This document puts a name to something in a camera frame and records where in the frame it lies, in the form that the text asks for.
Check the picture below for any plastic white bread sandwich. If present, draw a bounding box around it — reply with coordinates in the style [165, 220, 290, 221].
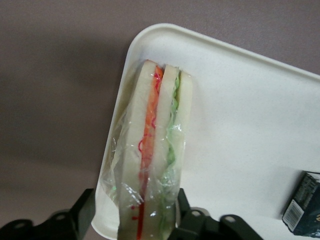
[100, 59, 195, 240]

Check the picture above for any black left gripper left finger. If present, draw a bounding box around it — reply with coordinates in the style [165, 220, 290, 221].
[0, 188, 97, 240]

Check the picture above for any dark printed carton box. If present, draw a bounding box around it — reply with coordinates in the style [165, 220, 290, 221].
[281, 170, 320, 237]

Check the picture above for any white plastic tray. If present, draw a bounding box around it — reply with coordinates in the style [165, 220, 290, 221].
[90, 22, 320, 240]

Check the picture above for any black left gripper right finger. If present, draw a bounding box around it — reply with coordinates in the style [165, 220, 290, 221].
[169, 187, 264, 240]

